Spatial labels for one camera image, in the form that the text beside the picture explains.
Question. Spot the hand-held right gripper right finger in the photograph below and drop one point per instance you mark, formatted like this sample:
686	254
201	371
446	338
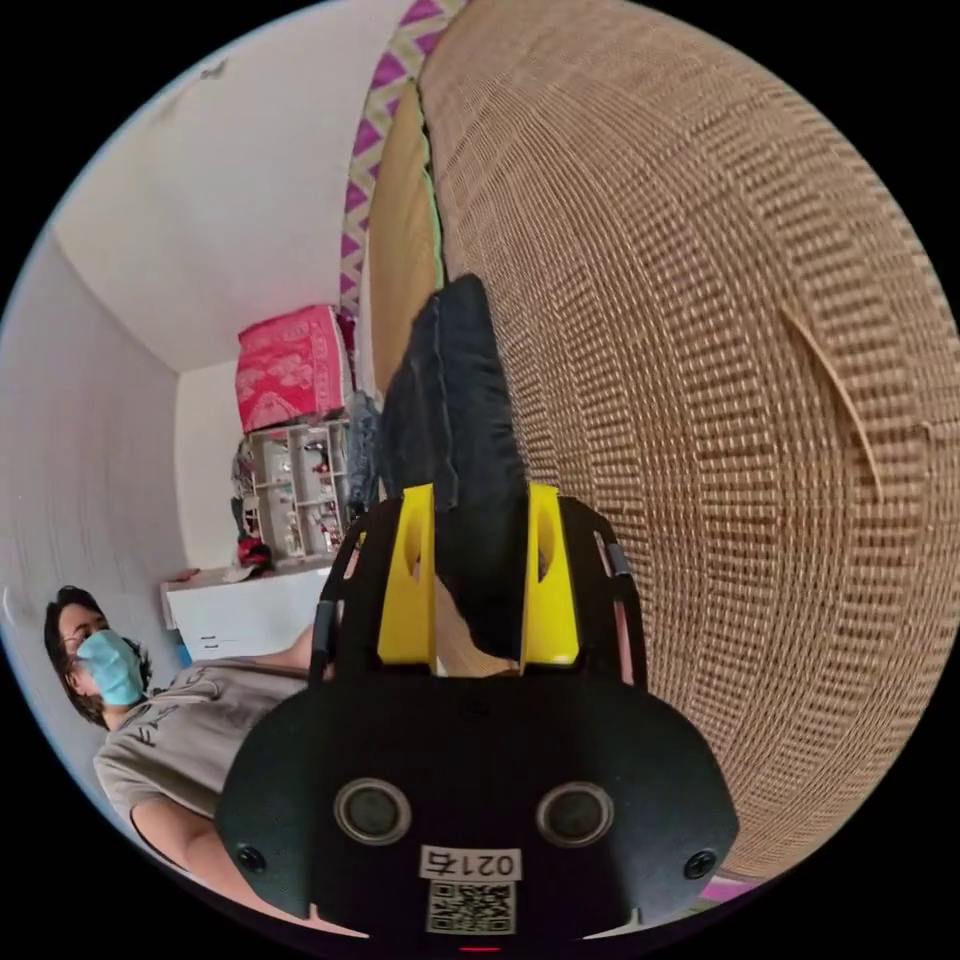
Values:
551	607

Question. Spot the person's body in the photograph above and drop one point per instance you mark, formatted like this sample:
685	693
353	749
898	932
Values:
187	735

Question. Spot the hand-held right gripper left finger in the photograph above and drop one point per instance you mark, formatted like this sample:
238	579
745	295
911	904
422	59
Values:
407	600

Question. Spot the white shelf with small items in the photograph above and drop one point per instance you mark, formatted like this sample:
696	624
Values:
296	487

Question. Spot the white cupboard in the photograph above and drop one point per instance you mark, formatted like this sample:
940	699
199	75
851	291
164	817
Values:
240	611

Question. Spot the pink patterned storage bag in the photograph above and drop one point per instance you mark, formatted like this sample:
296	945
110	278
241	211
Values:
289	367

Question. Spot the black jeans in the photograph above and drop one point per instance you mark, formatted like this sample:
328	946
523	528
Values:
457	420

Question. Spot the person's left forearm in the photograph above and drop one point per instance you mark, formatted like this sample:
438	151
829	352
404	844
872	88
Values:
291	654

